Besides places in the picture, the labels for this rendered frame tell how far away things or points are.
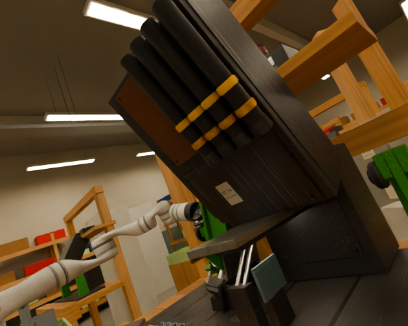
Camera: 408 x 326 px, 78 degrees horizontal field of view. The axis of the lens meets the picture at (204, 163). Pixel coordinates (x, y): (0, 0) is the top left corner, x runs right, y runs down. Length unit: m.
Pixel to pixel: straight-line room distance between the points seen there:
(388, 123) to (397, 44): 9.93
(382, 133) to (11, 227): 7.76
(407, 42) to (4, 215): 12.48
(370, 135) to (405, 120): 0.10
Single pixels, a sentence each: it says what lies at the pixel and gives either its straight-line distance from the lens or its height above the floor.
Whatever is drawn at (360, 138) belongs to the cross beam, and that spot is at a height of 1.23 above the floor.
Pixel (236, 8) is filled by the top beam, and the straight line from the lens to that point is 1.22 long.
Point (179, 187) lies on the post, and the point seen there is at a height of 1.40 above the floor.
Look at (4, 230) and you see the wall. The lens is 7.96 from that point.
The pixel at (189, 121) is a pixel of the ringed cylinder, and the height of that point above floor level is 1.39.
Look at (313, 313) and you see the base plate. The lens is 0.71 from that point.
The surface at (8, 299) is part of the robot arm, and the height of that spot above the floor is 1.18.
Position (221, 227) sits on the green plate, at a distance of 0.79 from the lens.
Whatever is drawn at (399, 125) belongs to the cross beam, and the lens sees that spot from 1.00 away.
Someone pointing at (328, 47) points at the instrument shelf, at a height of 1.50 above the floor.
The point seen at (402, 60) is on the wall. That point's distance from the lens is 10.79.
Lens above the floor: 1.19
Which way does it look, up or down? 11 degrees up
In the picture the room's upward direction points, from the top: 22 degrees counter-clockwise
